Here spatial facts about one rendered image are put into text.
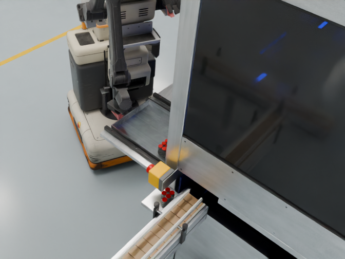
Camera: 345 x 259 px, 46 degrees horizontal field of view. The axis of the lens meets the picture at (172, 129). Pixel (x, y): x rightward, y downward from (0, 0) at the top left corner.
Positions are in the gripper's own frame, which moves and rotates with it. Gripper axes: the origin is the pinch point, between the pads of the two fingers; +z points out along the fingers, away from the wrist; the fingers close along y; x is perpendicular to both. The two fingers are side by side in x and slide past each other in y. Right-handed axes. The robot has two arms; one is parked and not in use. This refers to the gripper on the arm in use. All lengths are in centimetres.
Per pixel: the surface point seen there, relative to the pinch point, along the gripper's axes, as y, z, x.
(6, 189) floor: -75, 89, -33
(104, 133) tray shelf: 0.0, 2.3, -10.2
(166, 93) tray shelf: 1.8, 2.3, 32.2
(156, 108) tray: 6.4, 1.1, 19.1
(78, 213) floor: -27, 90, -14
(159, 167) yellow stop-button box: 39.9, -12.3, -17.9
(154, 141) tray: 20.0, 2.3, 2.3
